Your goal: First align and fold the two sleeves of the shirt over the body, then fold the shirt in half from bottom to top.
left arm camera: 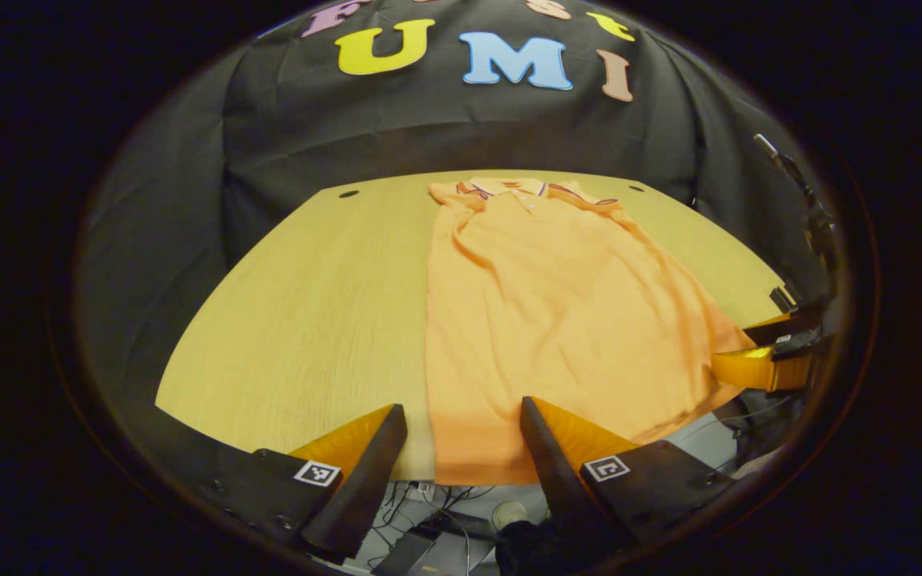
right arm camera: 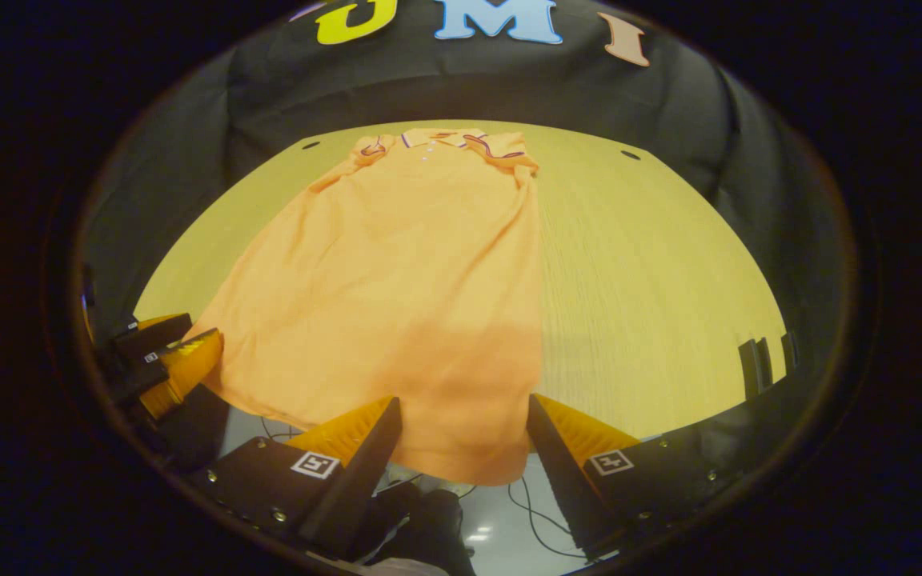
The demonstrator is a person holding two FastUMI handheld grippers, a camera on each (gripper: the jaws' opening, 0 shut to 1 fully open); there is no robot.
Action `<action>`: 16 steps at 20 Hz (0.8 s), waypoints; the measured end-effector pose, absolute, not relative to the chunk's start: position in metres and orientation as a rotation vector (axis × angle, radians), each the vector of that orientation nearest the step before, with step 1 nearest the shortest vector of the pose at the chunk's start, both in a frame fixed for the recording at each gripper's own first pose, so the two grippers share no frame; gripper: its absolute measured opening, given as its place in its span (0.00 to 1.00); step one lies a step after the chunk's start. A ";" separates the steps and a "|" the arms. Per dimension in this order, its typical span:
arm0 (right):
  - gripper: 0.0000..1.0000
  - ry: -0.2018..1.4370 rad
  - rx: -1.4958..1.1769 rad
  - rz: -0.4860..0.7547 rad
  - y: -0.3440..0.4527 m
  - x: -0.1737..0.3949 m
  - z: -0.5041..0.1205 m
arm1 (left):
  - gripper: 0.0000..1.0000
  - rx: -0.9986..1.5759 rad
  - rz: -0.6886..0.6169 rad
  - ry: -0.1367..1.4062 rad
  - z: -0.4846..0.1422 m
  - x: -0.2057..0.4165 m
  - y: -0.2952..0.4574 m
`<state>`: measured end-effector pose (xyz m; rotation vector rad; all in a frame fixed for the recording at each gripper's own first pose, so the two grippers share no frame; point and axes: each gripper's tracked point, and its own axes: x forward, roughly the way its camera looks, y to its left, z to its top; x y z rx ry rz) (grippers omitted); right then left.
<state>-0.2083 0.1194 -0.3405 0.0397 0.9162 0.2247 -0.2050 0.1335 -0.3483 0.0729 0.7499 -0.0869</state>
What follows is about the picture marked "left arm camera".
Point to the black backdrop cloth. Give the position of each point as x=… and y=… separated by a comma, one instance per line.
x=429, y=128

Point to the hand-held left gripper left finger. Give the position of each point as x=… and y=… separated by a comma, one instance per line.
x=365, y=488

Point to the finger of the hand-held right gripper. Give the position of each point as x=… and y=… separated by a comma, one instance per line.
x=781, y=330
x=797, y=346

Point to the dark flat box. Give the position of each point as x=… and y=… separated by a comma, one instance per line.
x=403, y=554

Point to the orange T-shirt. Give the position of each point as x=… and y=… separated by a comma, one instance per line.
x=557, y=320

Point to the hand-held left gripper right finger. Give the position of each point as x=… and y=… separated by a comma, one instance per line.
x=553, y=472

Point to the dark cloth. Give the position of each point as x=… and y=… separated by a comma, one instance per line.
x=541, y=548

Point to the white round object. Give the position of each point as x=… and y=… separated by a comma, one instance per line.
x=511, y=514

